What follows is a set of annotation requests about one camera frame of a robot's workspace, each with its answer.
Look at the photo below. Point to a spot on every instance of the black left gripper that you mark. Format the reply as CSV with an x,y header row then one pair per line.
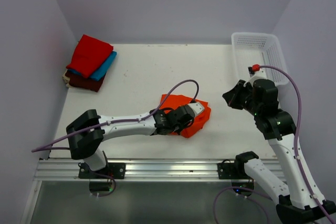
x,y
178,130

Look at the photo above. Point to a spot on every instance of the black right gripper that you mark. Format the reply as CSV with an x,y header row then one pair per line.
x,y
229,96

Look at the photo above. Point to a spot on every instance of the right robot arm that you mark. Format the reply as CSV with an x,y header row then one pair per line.
x,y
298,199

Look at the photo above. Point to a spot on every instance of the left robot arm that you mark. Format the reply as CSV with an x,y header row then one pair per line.
x,y
89,130

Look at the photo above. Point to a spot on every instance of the white perforated plastic basket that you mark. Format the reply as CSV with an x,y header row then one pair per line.
x,y
255,48

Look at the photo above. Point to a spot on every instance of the folded blue t shirt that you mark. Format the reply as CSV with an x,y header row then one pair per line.
x,y
103,68

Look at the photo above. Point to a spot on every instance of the folded maroon t shirt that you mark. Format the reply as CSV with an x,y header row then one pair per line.
x,y
77,81

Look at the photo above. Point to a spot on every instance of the folded red t shirt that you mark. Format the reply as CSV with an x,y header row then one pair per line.
x,y
89,54

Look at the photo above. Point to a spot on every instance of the folded beige t shirt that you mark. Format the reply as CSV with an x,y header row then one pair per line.
x,y
66,79

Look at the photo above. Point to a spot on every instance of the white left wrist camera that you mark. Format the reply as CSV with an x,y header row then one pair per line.
x,y
197,108

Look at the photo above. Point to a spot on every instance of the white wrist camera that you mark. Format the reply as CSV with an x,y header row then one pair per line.
x,y
197,108
255,73

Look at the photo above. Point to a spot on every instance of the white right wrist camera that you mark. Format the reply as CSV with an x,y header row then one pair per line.
x,y
255,73

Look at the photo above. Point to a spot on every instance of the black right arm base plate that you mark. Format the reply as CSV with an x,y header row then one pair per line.
x,y
228,171

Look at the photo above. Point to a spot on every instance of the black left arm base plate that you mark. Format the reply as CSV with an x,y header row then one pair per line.
x,y
114,170

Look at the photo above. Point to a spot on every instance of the aluminium mounting rail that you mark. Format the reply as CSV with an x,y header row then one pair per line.
x,y
136,170

